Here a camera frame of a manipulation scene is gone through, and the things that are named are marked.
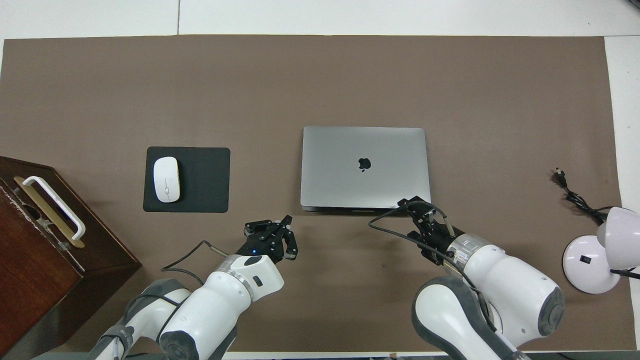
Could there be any white box handle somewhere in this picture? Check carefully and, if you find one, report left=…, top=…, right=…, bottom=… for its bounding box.
left=22, top=175, right=87, bottom=242

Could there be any silver laptop with apple logo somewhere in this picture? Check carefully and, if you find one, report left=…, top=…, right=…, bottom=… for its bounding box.
left=300, top=126, right=432, bottom=215

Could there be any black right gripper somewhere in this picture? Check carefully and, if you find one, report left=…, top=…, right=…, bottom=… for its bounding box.
left=397, top=197, right=457, bottom=267

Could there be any large brown table mat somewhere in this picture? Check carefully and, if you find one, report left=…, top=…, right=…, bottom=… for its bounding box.
left=0, top=35, right=637, bottom=353

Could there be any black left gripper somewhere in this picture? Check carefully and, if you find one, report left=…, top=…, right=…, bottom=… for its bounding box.
left=234, top=214, right=300, bottom=265

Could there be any dark brown wooden box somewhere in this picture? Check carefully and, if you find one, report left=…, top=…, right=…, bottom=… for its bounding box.
left=0, top=156, right=143, bottom=359

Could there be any black lamp power cable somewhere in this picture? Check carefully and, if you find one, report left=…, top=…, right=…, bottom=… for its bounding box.
left=553, top=168, right=609, bottom=227

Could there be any gold metal handle plate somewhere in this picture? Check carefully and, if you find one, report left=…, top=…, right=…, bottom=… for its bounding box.
left=13, top=175, right=86, bottom=250

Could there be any white desk lamp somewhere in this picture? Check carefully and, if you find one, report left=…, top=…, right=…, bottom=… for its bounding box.
left=562, top=205, right=640, bottom=295

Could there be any white computer mouse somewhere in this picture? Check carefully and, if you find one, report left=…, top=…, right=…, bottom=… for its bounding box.
left=153, top=156, right=181, bottom=204

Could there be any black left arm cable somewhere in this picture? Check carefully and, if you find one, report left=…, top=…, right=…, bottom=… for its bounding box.
left=160, top=239, right=240, bottom=274

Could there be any black mouse pad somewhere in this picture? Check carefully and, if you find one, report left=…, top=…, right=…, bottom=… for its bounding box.
left=143, top=146, right=231, bottom=214

